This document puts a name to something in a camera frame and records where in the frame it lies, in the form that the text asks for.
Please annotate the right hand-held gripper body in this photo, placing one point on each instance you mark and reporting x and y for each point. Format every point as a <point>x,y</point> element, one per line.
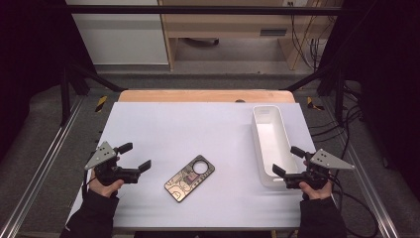
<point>313,175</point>

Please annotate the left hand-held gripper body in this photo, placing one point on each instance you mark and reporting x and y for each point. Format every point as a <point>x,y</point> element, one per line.
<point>112,173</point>

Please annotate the white plastic bin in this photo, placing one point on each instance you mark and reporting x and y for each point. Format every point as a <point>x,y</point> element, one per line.
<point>274,139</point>

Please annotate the patterned phone case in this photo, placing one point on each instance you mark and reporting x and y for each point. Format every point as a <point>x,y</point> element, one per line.
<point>185,185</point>

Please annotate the person's right hand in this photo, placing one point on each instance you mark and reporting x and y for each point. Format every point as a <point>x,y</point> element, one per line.
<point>316,193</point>

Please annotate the person's left hand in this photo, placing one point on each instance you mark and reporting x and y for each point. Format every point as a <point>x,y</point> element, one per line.
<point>105,191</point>

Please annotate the yellow-black tape strip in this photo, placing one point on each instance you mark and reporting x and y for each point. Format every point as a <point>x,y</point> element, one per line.
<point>101,103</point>
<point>312,105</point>

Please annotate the white board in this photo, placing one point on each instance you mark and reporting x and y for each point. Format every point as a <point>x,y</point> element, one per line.
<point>198,132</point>

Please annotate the wooden table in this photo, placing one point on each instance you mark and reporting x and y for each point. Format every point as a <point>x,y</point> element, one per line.
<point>198,95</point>

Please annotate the white cabinet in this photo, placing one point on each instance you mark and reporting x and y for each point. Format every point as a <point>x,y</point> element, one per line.
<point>122,39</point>

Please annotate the black curtain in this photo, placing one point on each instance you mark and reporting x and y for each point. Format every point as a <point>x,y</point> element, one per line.
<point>386,82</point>
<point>29,66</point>

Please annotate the light wooden desk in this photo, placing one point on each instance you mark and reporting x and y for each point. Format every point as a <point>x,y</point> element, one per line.
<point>231,24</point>

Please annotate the aluminium rail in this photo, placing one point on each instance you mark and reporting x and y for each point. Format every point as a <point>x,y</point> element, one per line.
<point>39,162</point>
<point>366,175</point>

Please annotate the black diagonal frame strut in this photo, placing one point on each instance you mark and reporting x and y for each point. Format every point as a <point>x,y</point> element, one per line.
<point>310,79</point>
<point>95,77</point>

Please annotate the black horizontal frame bar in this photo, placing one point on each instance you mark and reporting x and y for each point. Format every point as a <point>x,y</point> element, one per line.
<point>198,10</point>

